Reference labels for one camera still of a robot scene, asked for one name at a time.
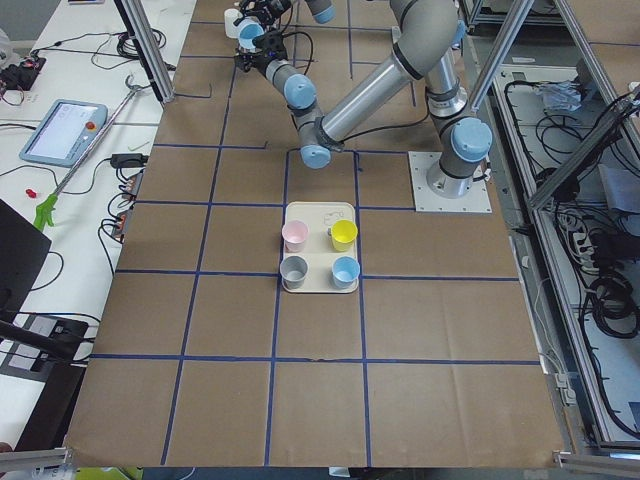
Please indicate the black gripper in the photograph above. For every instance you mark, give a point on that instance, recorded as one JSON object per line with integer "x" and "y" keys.
{"x": 270, "y": 6}
{"x": 249, "y": 58}

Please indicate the light blue cup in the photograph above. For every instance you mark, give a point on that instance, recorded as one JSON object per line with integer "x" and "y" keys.
{"x": 345, "y": 272}
{"x": 248, "y": 31}

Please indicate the white ikea cup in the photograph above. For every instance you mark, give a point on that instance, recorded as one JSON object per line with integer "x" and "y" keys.
{"x": 231, "y": 15}

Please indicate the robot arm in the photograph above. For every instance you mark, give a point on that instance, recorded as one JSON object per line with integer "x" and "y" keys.
{"x": 322, "y": 11}
{"x": 423, "y": 51}

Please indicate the white cup tray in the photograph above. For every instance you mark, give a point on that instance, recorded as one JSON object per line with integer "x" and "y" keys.
{"x": 319, "y": 252}

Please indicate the pink cup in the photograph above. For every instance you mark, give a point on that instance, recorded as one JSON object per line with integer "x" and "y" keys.
{"x": 295, "y": 234}

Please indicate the yellow cup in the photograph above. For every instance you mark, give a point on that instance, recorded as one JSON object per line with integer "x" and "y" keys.
{"x": 343, "y": 235}

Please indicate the grey cup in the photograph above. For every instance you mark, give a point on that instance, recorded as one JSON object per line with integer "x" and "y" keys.
{"x": 293, "y": 272}

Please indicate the metal reacher grabber tool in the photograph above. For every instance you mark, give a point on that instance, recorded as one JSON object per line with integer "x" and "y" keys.
{"x": 43, "y": 212}

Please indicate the black monitor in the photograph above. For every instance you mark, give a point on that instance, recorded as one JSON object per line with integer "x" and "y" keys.
{"x": 23, "y": 252}

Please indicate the aluminium frame post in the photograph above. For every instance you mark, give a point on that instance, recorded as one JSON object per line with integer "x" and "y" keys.
{"x": 138, "y": 27}

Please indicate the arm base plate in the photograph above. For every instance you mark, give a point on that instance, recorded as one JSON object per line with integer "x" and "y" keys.
{"x": 435, "y": 192}

